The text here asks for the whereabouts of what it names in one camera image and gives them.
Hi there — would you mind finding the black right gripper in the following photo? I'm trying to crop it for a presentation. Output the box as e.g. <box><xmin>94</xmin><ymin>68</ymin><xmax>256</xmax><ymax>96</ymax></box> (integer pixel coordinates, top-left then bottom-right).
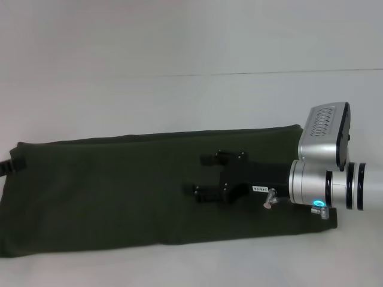
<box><xmin>183</xmin><ymin>150</ymin><xmax>293</xmax><ymax>207</ymax></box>

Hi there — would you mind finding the dark green FREE T-shirt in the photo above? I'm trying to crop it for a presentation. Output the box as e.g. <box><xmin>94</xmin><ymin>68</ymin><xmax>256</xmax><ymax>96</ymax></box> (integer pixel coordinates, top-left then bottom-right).
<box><xmin>0</xmin><ymin>124</ymin><xmax>339</xmax><ymax>249</ymax></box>

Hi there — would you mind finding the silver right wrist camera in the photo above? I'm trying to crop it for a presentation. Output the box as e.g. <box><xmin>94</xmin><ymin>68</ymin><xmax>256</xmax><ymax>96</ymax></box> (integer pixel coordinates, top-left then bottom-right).
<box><xmin>297</xmin><ymin>101</ymin><xmax>353</xmax><ymax>172</ymax></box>

